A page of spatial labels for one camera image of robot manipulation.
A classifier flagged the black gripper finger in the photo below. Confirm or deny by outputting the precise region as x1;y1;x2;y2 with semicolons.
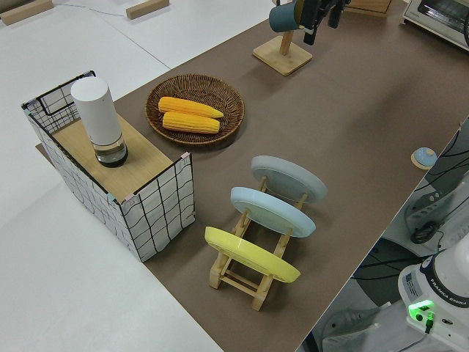
303;0;321;46
328;0;345;29

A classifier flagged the gray plate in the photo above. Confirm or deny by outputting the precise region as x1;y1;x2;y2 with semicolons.
250;155;328;207

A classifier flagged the light blue plate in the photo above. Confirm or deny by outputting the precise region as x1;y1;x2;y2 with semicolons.
229;186;317;240

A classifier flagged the yellow plate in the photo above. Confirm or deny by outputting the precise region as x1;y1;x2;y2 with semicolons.
204;226;302;285

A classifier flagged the wooden plate rack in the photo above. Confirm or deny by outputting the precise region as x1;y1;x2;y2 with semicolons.
208;175;309;312

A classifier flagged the dark teal mug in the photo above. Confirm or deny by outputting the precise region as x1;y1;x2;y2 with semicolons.
268;0;306;34

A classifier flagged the wooden mug tree stand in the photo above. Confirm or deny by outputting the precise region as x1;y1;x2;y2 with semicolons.
252;29;314;77

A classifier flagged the brown table mat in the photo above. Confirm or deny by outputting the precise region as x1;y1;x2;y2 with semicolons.
35;0;469;352

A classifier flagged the white toaster oven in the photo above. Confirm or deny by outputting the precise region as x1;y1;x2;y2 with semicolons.
402;0;469;51

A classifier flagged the round wicker basket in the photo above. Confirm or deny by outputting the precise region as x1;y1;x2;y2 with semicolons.
145;74;245;147

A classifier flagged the yellow corn cob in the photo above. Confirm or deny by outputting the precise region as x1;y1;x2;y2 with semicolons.
158;96;225;120
161;111;221;134

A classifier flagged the wooden block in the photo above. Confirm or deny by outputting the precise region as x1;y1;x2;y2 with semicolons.
0;0;55;26
125;0;171;20

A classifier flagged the white power strip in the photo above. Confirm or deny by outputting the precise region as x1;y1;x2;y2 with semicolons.
402;181;459;239

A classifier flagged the wooden board shelf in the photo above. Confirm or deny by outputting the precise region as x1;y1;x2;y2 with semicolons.
51;116;174;196

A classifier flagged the white cylinder bottle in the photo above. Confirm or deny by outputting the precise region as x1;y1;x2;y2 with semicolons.
70;78;130;169

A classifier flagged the coiled black cable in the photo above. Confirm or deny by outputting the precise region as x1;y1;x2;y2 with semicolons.
410;221;440;246

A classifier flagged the wire basket with grid paper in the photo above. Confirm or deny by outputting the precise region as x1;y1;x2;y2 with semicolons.
21;70;195;263

